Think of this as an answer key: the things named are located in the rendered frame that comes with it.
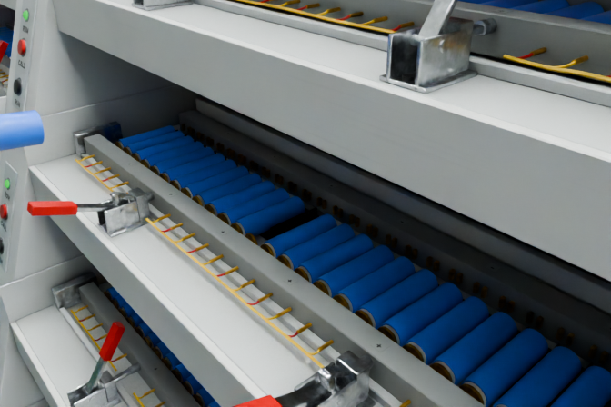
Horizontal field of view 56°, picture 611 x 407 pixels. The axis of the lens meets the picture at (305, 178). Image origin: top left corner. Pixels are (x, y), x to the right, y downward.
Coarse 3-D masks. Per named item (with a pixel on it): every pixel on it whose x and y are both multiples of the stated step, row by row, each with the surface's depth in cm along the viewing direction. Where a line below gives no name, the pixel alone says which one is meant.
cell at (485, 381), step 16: (528, 336) 34; (496, 352) 34; (512, 352) 33; (528, 352) 33; (544, 352) 34; (480, 368) 32; (496, 368) 32; (512, 368) 32; (528, 368) 33; (480, 384) 31; (496, 384) 31; (512, 384) 33
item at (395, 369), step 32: (96, 160) 60; (128, 160) 56; (160, 192) 50; (192, 224) 46; (224, 224) 45; (192, 256) 44; (224, 256) 44; (256, 256) 41; (288, 288) 38; (320, 320) 36; (352, 320) 35; (384, 352) 33; (384, 384) 33; (416, 384) 31; (448, 384) 31
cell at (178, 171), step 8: (200, 160) 57; (208, 160) 57; (216, 160) 58; (224, 160) 58; (176, 168) 55; (184, 168) 56; (192, 168) 56; (200, 168) 56; (168, 176) 55; (176, 176) 55
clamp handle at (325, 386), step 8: (320, 376) 31; (328, 376) 30; (320, 384) 31; (328, 384) 30; (296, 392) 30; (304, 392) 30; (312, 392) 30; (320, 392) 30; (328, 392) 31; (256, 400) 28; (264, 400) 28; (272, 400) 28; (280, 400) 29; (288, 400) 29; (296, 400) 29; (304, 400) 29; (312, 400) 30; (320, 400) 30
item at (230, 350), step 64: (64, 128) 62; (128, 128) 67; (256, 128) 60; (64, 192) 56; (384, 192) 48; (128, 256) 46; (512, 256) 40; (192, 320) 39; (256, 320) 39; (256, 384) 34
